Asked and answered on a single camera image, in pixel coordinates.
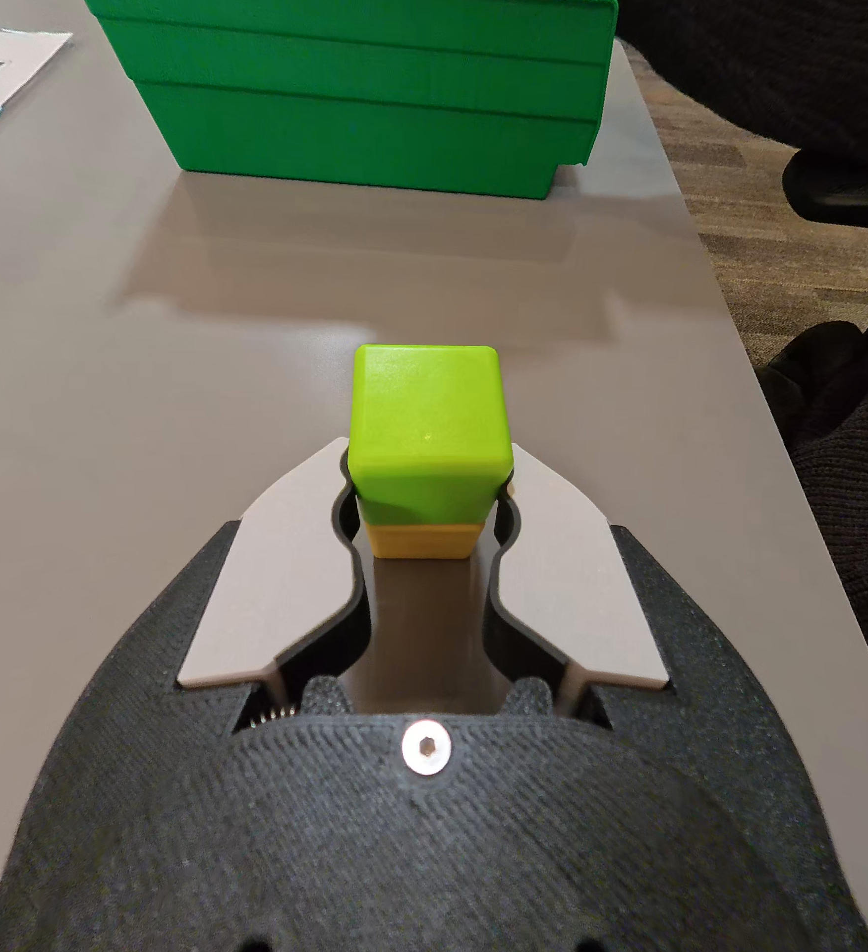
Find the grey desk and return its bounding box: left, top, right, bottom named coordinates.
left=0, top=0, right=868, bottom=952

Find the green plastic bin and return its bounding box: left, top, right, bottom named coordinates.
left=83, top=0, right=619, bottom=202

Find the person's black sweater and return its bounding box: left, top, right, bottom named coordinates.
left=752, top=285, right=868, bottom=674

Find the black chair armrest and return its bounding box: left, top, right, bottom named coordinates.
left=782, top=145, right=868, bottom=224

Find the lime green cube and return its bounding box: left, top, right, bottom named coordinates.
left=347, top=344, right=515, bottom=528

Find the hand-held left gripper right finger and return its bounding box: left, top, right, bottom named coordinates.
left=483, top=441, right=671, bottom=716

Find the yellow cube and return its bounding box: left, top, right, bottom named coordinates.
left=359, top=521, right=488, bottom=560

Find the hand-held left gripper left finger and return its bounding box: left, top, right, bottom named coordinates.
left=175, top=437, right=373, bottom=708

